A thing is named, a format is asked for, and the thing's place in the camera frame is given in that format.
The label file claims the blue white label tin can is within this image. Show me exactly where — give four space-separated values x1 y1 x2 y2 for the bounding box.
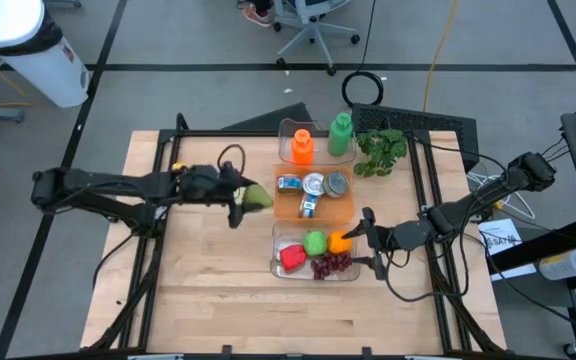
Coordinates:
298 192 321 220

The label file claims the orange fruit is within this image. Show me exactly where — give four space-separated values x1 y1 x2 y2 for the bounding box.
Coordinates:
327 230 354 255

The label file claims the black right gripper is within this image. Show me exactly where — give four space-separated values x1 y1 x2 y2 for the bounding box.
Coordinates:
341 206 428 282

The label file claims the white trash can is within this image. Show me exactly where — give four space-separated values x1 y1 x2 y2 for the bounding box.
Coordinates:
0 0 91 109

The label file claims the green leafy vegetable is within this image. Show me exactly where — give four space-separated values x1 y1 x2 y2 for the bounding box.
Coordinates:
355 127 410 179

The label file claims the person's shoe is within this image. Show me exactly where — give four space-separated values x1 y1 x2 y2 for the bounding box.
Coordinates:
241 3 273 28

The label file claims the green pear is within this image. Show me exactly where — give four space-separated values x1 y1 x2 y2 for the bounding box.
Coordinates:
240 183 274 212

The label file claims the dark red grape bunch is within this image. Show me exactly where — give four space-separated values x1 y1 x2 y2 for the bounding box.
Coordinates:
310 251 354 281

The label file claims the green apple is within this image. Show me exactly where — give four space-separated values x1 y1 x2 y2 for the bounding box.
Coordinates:
301 229 329 259

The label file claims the long black cable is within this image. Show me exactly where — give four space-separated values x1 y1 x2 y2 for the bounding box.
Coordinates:
340 0 385 109

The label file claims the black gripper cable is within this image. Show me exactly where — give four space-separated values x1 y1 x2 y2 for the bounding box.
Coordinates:
382 269 470 304
216 143 247 176

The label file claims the office chair base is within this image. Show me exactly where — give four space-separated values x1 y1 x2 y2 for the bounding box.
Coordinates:
271 0 362 77

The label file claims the black perforated panel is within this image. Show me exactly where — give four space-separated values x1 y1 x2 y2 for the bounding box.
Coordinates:
350 102 480 174

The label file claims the clear plastic bin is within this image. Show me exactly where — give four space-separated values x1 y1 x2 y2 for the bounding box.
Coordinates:
277 117 358 166
270 219 362 282

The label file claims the white device with yellow label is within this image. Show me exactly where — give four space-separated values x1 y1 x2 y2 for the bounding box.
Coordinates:
537 248 576 281

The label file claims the red bell pepper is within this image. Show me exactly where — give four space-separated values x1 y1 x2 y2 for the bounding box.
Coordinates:
279 243 309 274

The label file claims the green plastic bottle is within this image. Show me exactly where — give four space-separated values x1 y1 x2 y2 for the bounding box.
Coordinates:
326 112 354 158

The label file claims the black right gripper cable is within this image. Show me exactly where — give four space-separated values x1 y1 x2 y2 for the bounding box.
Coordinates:
382 269 470 304

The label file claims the silver tin can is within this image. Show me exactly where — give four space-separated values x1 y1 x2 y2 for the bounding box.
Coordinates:
301 172 326 197

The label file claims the white wire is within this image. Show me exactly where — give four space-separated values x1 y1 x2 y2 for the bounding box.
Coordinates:
466 172 538 221

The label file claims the olive label tin can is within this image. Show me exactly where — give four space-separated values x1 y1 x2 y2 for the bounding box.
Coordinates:
322 170 350 199

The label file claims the black trash bag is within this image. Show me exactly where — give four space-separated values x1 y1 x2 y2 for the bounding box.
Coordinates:
0 9 64 57

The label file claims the black cart frame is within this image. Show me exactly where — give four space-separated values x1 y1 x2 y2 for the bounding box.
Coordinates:
487 217 576 354

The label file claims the long yellow cable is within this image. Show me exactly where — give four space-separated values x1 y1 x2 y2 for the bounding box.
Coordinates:
421 0 462 113

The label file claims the orange plastic tray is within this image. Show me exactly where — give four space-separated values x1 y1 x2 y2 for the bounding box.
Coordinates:
272 163 357 225

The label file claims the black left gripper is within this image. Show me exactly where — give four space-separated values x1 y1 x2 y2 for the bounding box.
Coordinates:
179 160 259 231

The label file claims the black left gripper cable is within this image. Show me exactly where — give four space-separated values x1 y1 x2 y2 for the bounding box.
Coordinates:
216 143 247 176

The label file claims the white printed paper sheet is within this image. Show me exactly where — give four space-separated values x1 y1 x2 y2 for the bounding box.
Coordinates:
477 218 523 257

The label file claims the orange plastic bottle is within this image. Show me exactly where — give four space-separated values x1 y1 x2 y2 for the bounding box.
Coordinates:
289 128 315 166

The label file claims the black metal table frame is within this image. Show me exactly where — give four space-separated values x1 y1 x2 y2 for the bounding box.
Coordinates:
80 112 507 359

